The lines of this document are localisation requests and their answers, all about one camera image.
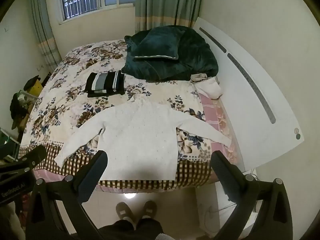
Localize person's shoe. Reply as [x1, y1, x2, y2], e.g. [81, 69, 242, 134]
[116, 202, 137, 224]
[141, 200, 157, 221]

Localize person's black pants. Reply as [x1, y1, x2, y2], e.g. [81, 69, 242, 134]
[96, 217, 164, 240]

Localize floral bed sheet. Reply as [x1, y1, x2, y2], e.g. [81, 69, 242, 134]
[19, 40, 240, 193]

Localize white knit sweater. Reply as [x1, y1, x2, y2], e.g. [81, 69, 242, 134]
[54, 95, 232, 181]

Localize person's right shoe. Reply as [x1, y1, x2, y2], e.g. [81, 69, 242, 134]
[141, 200, 157, 221]

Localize person's left shoe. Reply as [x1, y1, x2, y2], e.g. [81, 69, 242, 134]
[116, 202, 137, 224]

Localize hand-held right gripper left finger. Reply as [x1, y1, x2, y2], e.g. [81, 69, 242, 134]
[25, 150, 108, 240]

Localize wide green curtain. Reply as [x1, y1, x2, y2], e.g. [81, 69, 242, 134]
[134, 0, 203, 32]

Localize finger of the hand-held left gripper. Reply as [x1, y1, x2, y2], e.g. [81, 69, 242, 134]
[16, 144, 48, 172]

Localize pink checked mattress pad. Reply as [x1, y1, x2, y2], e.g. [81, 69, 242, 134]
[197, 92, 244, 170]

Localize beige white crumpled cloth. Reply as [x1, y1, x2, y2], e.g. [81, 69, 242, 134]
[191, 73, 223, 99]

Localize dark green plush blanket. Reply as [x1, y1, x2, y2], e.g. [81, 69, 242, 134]
[121, 26, 219, 82]

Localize dark green plush pillow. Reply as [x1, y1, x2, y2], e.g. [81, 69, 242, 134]
[132, 26, 186, 61]

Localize narrow green curtain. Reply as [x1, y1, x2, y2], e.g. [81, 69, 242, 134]
[29, 0, 62, 70]

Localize white bed headboard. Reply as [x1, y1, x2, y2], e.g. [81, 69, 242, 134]
[192, 17, 307, 172]

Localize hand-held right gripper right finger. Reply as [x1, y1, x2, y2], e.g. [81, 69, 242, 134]
[211, 151, 293, 240]

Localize black striped clothes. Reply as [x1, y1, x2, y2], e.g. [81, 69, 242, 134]
[84, 70, 125, 98]

